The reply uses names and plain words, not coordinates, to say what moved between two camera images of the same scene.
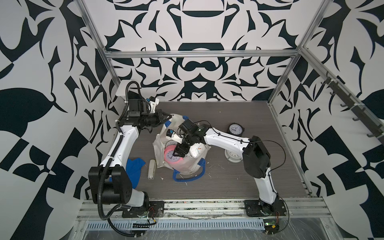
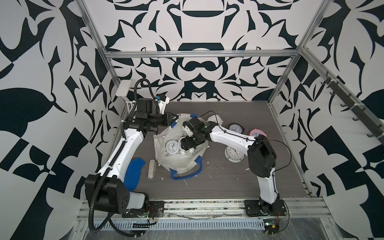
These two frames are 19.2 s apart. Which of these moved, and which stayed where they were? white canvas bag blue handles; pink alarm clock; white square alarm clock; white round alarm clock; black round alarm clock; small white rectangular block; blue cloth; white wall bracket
Moved: pink alarm clock; white square alarm clock; white canvas bag blue handles
Stayed: black round alarm clock; blue cloth; small white rectangular block; white wall bracket; white round alarm clock
